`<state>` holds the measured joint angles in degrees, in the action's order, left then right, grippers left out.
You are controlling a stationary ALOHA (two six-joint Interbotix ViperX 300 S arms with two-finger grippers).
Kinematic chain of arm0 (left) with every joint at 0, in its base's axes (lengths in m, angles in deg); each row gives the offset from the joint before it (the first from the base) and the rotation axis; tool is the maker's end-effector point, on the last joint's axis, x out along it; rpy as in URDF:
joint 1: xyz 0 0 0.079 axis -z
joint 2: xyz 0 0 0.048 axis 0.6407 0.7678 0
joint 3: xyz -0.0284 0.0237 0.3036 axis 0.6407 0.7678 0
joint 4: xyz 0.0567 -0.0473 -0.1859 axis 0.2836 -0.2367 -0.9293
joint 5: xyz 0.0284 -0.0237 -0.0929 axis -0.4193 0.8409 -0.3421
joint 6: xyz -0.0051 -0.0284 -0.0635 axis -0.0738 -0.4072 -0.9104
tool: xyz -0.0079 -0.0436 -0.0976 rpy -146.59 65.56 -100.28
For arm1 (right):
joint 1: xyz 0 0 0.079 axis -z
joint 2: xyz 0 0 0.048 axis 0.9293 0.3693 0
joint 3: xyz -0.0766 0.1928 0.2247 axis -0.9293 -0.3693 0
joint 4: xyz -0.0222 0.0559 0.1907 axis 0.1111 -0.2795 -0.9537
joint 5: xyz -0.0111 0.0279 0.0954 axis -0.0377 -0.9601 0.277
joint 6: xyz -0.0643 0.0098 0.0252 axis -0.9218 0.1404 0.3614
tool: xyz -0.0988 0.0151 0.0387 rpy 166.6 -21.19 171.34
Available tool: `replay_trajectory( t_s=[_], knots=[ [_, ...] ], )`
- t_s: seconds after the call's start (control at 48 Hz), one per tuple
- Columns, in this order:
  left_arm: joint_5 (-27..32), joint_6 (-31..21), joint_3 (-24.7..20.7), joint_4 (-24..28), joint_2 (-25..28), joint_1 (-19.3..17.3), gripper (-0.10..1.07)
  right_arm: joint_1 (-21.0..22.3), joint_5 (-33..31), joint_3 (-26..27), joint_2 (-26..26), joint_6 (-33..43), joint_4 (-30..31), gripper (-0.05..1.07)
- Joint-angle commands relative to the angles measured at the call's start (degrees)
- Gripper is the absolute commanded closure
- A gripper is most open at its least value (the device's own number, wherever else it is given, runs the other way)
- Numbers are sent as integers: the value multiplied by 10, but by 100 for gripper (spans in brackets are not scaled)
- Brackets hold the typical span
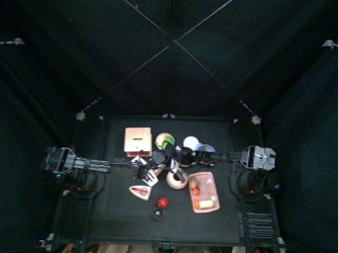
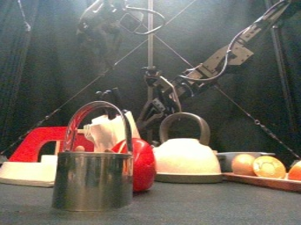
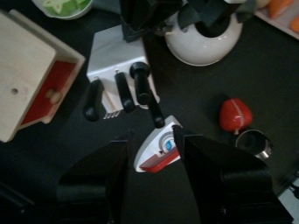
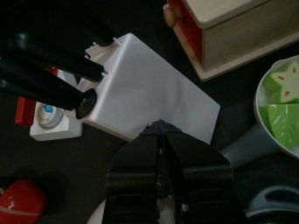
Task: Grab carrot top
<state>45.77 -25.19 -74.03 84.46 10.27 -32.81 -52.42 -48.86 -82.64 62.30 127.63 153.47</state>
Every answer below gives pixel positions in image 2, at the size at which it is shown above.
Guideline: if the thin diagonal brace rod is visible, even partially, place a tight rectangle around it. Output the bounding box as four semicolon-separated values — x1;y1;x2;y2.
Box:
0;0;200;156
153;33;301;161

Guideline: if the red round toy kettle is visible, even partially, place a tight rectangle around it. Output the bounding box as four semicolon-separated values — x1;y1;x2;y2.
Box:
111;137;158;193

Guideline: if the red toy stand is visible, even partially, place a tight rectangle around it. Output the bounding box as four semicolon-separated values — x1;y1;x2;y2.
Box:
7;126;95;163

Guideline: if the grey shallow tray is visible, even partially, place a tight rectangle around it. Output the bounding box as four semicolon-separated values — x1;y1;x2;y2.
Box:
214;150;277;173

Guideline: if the beige toy onion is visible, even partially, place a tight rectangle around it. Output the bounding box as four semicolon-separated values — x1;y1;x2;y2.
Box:
230;153;258;177

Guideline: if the white folded cloth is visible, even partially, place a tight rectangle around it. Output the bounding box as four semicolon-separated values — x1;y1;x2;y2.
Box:
0;155;60;188

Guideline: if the yellow toy citrus slice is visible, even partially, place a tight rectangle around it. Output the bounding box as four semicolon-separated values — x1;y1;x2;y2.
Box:
252;155;288;179

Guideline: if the wooden cutting board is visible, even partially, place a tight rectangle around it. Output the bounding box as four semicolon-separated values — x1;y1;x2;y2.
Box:
221;171;301;193

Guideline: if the orange toy fruit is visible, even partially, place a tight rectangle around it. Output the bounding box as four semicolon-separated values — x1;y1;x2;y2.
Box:
286;160;301;181

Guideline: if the vertical metal frame pole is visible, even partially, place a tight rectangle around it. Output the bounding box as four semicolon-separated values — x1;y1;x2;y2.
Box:
146;0;155;145

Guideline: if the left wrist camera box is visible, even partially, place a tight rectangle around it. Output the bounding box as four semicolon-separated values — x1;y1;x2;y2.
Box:
119;11;146;33

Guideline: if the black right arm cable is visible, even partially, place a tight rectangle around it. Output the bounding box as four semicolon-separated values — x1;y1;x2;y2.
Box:
178;0;293;83

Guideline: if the black looped cable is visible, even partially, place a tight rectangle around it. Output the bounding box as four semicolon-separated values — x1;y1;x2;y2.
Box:
123;4;167;36

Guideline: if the white kettle with grey handle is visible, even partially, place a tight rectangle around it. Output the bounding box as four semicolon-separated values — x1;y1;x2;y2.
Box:
151;112;225;185

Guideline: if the steel pot with bail handle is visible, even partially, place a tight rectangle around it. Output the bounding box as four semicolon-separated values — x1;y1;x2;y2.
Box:
51;100;135;212

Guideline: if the dark slanted frame pole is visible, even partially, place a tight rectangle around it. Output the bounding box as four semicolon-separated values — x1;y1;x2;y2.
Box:
262;0;301;139

